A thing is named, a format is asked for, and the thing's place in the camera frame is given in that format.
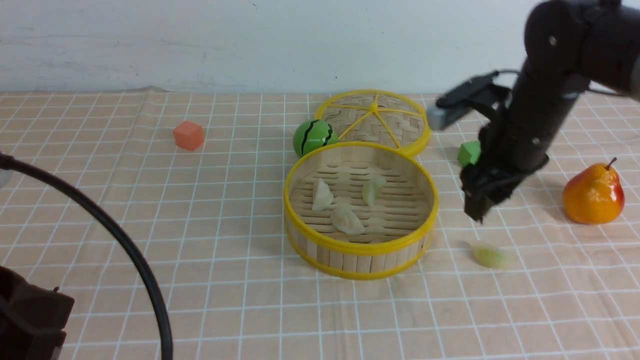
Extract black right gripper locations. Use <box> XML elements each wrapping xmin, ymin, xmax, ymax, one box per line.
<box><xmin>460</xmin><ymin>163</ymin><xmax>526</xmax><ymax>224</ymax></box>

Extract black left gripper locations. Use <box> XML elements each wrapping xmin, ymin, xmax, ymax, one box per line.
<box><xmin>0</xmin><ymin>267</ymin><xmax>75</xmax><ymax>360</ymax></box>

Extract green dumpling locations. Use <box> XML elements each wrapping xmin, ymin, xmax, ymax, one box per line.
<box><xmin>470</xmin><ymin>241</ymin><xmax>513</xmax><ymax>270</ymax></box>
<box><xmin>361</xmin><ymin>175</ymin><xmax>387</xmax><ymax>207</ymax></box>

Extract white dumpling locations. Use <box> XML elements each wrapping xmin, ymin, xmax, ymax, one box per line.
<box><xmin>311</xmin><ymin>178</ymin><xmax>334</xmax><ymax>211</ymax></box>
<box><xmin>330</xmin><ymin>203</ymin><xmax>366</xmax><ymax>235</ymax></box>

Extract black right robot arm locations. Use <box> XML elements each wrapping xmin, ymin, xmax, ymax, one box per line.
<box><xmin>449</xmin><ymin>0</ymin><xmax>640</xmax><ymax>223</ymax></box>

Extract bamboo steamer lid yellow rim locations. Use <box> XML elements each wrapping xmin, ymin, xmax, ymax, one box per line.
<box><xmin>314</xmin><ymin>89</ymin><xmax>432</xmax><ymax>157</ymax></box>

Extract bamboo steamer tray yellow rim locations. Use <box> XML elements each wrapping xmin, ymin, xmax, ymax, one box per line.
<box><xmin>283</xmin><ymin>142</ymin><xmax>440</xmax><ymax>280</ymax></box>

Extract green foam cube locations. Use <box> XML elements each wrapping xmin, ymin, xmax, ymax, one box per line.
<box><xmin>457</xmin><ymin>140</ymin><xmax>482</xmax><ymax>167</ymax></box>

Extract checkered beige tablecloth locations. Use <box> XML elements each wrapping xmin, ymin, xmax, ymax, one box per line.
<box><xmin>0</xmin><ymin>89</ymin><xmax>640</xmax><ymax>360</ymax></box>

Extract orange yellow toy pear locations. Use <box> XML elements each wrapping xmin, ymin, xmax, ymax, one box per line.
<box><xmin>562</xmin><ymin>157</ymin><xmax>626</xmax><ymax>225</ymax></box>

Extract green watermelon toy ball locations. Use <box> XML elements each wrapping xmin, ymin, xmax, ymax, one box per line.
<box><xmin>292</xmin><ymin>120</ymin><xmax>338</xmax><ymax>158</ymax></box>

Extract orange foam cube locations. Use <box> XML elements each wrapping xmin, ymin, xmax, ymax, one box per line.
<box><xmin>173</xmin><ymin>120</ymin><xmax>206</xmax><ymax>152</ymax></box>

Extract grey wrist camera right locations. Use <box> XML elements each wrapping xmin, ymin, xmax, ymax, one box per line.
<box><xmin>426</xmin><ymin>71</ymin><xmax>512</xmax><ymax>132</ymax></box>

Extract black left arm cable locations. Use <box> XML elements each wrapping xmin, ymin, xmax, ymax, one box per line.
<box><xmin>0</xmin><ymin>153</ymin><xmax>174</xmax><ymax>360</ymax></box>

